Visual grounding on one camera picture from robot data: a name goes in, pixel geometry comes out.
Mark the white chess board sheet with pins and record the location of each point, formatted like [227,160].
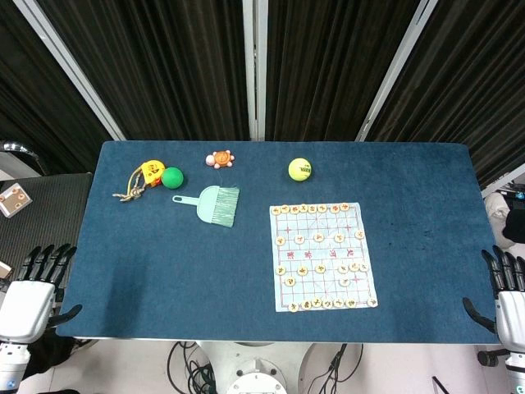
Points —
[324,254]

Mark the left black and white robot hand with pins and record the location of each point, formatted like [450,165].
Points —
[26,308]

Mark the mint green hand brush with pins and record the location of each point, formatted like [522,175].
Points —
[211,205]

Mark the black chair caster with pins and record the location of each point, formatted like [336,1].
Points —
[488,358]

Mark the white bag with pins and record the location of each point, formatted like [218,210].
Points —
[496,217]

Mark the blue table mat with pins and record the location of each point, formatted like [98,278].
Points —
[164,267]

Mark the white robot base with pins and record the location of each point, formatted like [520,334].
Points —
[256,379]

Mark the round wooden chess piece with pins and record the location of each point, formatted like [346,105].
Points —
[290,281]
[302,270]
[344,206]
[295,209]
[320,268]
[286,209]
[354,267]
[344,281]
[343,269]
[304,208]
[338,303]
[339,237]
[363,267]
[276,211]
[350,303]
[281,241]
[293,307]
[372,302]
[318,237]
[322,208]
[281,269]
[359,234]
[299,239]
[317,303]
[327,303]
[312,209]
[306,304]
[334,208]

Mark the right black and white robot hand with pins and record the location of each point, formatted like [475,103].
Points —
[510,316]

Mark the black ribbed side table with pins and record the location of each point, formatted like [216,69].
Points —
[41,221]

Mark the green foam ball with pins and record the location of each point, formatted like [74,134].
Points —
[172,177]

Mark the silver partition frame post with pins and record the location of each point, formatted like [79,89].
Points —
[254,70]
[393,70]
[69,65]

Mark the small box with buttons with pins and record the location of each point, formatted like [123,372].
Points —
[14,201]

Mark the orange and pink turtle toy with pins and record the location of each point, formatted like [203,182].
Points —
[220,159]

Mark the yellow tennis ball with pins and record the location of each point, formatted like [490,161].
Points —
[299,169]

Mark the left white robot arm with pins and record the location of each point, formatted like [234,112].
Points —
[12,365]

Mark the yellow and orange toy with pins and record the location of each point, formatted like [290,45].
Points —
[149,170]

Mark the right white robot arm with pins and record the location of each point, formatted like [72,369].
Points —
[517,373]

